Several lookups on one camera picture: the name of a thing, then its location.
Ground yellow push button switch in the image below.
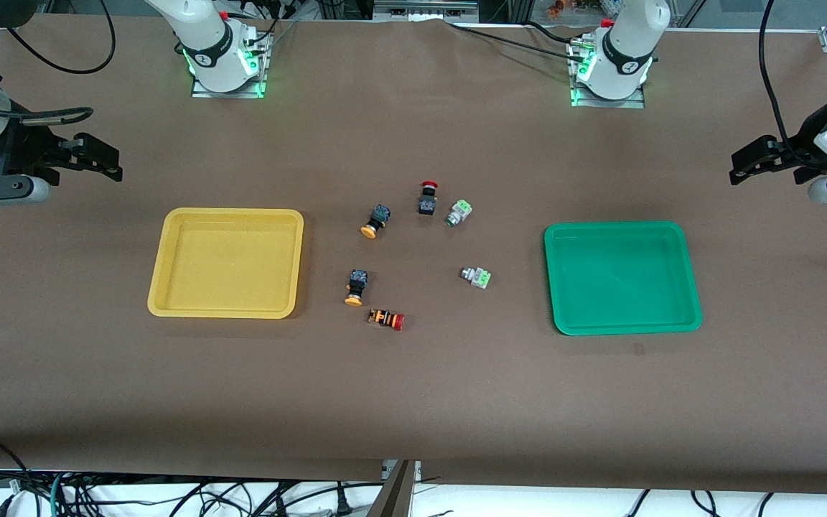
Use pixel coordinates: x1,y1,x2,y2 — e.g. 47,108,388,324
344,269,370,307
360,204,393,239

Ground green plastic tray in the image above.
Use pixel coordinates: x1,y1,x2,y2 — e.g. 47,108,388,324
543,221,704,337

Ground yellow plastic tray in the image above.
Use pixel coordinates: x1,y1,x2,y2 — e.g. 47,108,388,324
146,208,305,320

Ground red button orange striped body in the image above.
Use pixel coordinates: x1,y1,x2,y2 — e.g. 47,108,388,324
368,307,406,332

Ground grey metal box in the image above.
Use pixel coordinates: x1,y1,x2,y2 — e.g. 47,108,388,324
373,0,480,22

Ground brown table cover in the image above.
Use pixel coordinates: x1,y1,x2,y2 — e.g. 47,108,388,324
0,13,827,496

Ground brown table beam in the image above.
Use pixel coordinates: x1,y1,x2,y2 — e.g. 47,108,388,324
365,460,419,517

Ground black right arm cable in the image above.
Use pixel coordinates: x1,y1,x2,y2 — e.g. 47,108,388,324
0,0,117,130

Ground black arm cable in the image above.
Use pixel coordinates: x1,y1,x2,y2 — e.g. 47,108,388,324
758,0,810,167
0,0,117,130

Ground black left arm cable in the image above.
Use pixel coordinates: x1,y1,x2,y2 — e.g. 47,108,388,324
758,0,810,167

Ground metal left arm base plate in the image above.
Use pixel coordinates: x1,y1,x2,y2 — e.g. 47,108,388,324
568,36,648,109

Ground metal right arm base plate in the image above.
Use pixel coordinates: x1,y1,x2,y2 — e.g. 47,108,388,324
190,30,272,100

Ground black cable on table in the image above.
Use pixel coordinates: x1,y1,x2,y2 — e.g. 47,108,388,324
444,20,587,58

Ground green floor cable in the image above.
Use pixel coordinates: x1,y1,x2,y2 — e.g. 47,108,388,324
50,472,70,517

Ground black cable with plug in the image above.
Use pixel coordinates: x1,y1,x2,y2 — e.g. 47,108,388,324
270,483,354,517

